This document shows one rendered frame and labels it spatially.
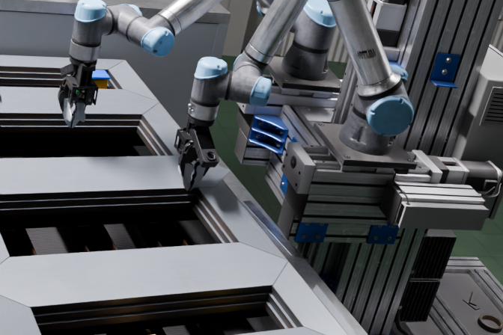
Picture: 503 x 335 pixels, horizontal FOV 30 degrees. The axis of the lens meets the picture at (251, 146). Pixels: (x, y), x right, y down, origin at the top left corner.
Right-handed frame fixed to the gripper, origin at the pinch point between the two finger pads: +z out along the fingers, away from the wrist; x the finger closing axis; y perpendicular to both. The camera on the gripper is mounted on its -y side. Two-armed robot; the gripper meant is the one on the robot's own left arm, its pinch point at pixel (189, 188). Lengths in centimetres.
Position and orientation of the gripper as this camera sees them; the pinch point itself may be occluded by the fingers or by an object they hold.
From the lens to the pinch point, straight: 248.3
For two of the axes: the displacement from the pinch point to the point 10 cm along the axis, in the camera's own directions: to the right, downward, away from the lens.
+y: -4.3, -4.6, 7.8
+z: -2.1, 8.9, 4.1
